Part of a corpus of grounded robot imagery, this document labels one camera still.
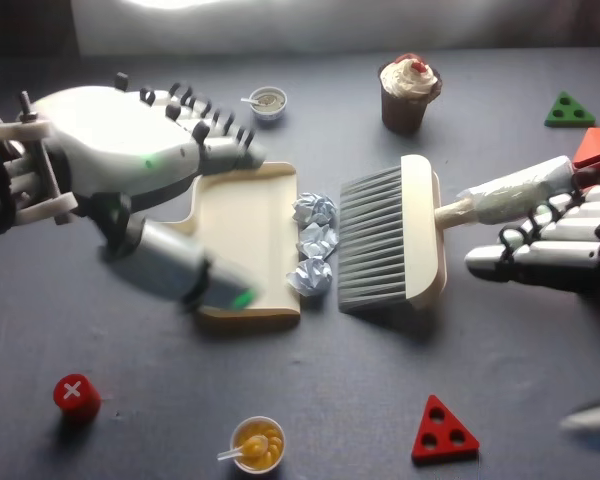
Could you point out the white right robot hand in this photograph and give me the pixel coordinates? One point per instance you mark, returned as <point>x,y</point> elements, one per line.
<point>570,250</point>

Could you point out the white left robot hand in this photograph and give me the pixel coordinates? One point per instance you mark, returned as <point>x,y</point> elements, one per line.
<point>110,130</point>

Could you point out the cream brush with grey bristles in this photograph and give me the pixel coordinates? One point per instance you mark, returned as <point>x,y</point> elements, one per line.
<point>420,225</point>

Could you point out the cream plastic dustpan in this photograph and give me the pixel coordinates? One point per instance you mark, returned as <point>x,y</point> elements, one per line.
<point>245,225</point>

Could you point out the white paper ball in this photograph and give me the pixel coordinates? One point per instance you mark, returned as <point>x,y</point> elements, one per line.
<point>319,242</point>
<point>310,277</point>
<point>314,209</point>

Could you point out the green triangle block with holes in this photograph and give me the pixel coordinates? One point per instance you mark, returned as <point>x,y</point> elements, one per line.
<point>569,114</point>

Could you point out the small bowl with green soup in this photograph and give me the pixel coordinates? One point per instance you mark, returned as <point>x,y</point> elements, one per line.
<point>269,105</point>

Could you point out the toy cupcake with cream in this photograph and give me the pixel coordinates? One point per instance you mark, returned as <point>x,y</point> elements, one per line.
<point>405,100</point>

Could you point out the red triangle block with holes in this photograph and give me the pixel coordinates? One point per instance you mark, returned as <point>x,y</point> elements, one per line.
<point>442,445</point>

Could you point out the red cylinder with white cross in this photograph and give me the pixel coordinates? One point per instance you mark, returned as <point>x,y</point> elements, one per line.
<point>75,395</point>

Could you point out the grey tablecloth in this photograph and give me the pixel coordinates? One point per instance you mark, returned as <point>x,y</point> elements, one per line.
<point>300,380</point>

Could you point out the small bowl with yellow fruit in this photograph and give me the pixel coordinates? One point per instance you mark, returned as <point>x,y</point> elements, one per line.
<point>260,445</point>

